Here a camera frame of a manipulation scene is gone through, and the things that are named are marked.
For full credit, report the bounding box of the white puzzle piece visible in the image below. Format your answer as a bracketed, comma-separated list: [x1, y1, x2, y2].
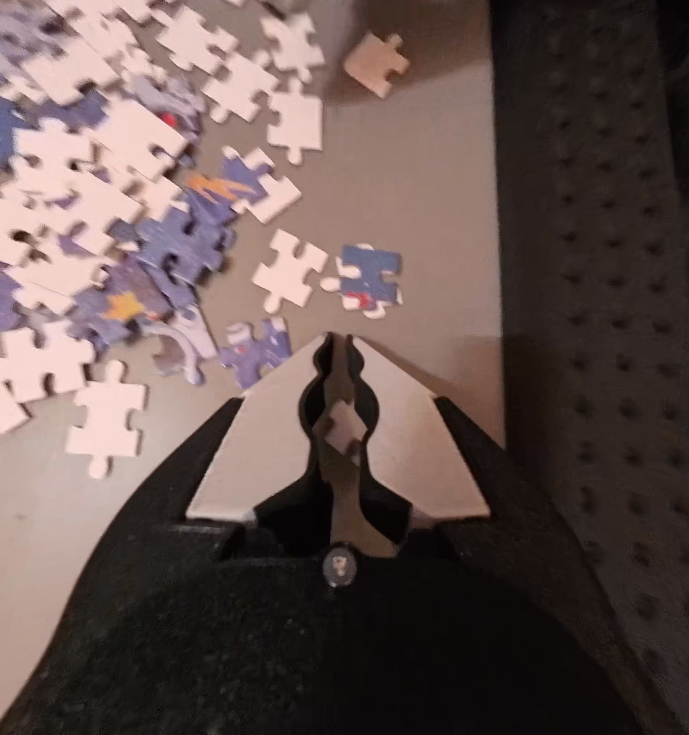
[317, 399, 369, 467]

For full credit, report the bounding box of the pile of puzzle pieces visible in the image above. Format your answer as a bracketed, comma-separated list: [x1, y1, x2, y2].
[0, 0, 411, 480]

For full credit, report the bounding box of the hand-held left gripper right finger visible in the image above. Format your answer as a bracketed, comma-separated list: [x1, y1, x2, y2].
[344, 334, 490, 523]

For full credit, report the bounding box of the dark blue red-marked puzzle piece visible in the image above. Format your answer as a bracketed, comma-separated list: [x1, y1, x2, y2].
[321, 244, 404, 319]

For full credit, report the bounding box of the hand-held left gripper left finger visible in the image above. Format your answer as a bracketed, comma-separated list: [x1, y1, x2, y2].
[186, 333, 334, 522]

